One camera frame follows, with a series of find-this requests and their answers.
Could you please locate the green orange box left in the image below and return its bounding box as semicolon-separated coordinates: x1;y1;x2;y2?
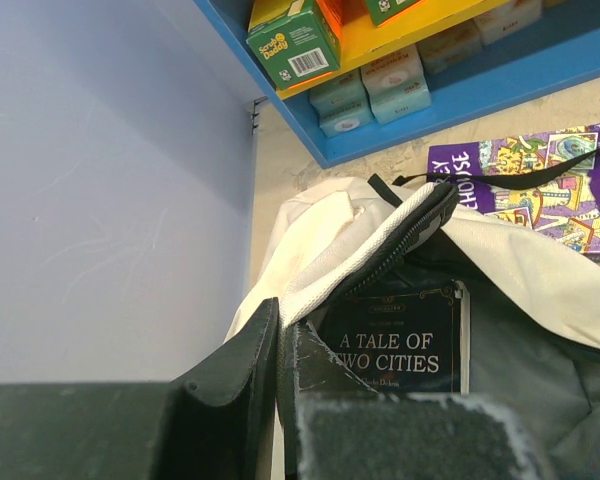
247;0;343;90

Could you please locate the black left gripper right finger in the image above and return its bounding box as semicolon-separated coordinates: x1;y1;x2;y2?
282;320;555;479

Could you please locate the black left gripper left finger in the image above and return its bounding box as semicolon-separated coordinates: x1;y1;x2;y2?
0;298;278;479

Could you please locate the light blue tissue pack right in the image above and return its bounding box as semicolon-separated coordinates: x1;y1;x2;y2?
361;45;432;125

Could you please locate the green orange box right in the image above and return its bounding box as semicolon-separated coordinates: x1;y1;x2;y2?
364;0;419;27

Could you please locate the blue yellow pink shelf unit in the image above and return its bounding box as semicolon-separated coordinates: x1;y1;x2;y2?
197;1;600;168

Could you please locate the dark tale of two cities book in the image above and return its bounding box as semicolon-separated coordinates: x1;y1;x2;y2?
318;280;471;394

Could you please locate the purple treehouse book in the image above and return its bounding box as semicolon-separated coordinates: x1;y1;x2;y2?
427;123;600;261

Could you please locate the light blue tissue pack left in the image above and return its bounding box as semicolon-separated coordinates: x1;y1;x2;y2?
309;69;374;138

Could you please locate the green orange box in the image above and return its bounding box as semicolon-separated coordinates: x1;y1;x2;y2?
247;0;343;90
364;0;419;27

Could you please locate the cream canvas backpack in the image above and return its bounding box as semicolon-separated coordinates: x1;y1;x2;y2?
224;137;600;480

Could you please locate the light blue tissue pack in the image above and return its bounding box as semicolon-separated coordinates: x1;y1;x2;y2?
361;45;432;125
309;69;374;138

